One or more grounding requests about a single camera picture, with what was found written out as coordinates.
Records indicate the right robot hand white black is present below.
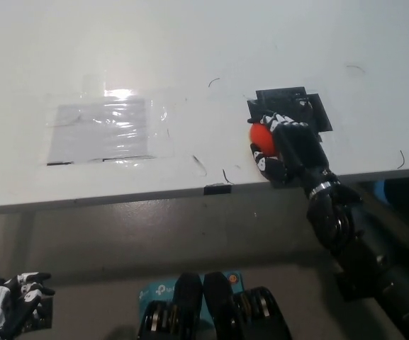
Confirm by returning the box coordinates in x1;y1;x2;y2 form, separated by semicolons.
248;110;337;195

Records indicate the orange and yellow tennis ball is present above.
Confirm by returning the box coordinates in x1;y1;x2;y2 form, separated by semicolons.
248;122;278;157

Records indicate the left black robot body block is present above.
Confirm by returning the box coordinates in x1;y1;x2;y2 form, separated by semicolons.
136;272;205;340

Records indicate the black tape patch on table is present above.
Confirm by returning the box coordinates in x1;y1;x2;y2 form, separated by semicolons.
246;85;334;143

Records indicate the small black tape strip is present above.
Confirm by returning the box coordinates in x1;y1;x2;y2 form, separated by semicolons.
203;183;233;196

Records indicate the blue object under table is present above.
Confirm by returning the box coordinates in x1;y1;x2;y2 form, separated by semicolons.
373;180;389;205

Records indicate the clear plastic film cover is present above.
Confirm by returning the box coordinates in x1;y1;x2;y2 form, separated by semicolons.
43;73;177;167

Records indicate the teal router box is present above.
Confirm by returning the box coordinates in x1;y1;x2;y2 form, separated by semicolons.
138;271;244;322

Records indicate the clear taped plastic sheet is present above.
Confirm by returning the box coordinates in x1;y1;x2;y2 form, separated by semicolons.
46;98;147;166

